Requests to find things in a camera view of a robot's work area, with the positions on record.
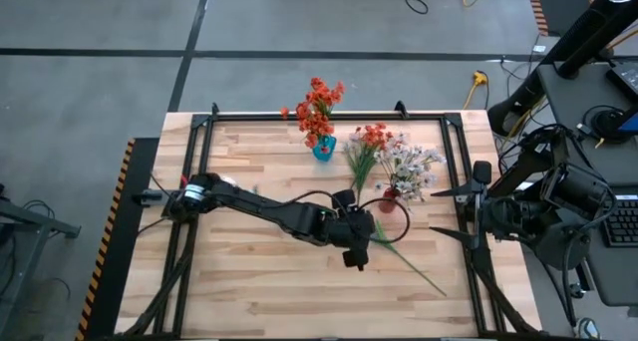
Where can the black laptop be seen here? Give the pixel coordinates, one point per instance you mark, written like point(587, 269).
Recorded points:
point(625, 79)

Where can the black aluminium table frame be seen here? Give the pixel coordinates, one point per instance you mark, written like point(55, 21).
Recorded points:
point(279, 117)

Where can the blue glass vase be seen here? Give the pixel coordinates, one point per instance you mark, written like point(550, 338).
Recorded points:
point(324, 151)

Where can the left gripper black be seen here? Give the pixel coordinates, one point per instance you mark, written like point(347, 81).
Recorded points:
point(354, 229)

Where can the black keyboard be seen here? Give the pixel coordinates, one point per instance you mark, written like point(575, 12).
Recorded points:
point(623, 221)

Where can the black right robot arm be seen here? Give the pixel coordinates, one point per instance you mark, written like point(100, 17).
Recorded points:
point(573, 186)

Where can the orange-black striped floor strip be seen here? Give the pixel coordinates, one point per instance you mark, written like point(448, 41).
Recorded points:
point(537, 7)

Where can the black tower fan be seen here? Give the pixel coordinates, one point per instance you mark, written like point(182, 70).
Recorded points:
point(583, 32)

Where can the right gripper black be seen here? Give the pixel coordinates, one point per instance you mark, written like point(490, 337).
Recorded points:
point(486, 216)

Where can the black caster wheel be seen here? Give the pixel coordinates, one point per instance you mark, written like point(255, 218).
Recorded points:
point(576, 291)

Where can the white power adapter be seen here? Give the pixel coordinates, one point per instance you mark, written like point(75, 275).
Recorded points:
point(538, 48)

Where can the grey desk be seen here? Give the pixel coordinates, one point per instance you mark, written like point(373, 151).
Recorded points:
point(568, 102)
point(623, 281)

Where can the black mat with hazard stripes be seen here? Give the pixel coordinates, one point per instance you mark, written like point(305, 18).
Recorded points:
point(117, 281)

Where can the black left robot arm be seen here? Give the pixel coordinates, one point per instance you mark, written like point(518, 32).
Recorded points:
point(269, 211)

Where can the red ribbed glass vase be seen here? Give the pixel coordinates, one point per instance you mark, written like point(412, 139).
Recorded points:
point(386, 204)

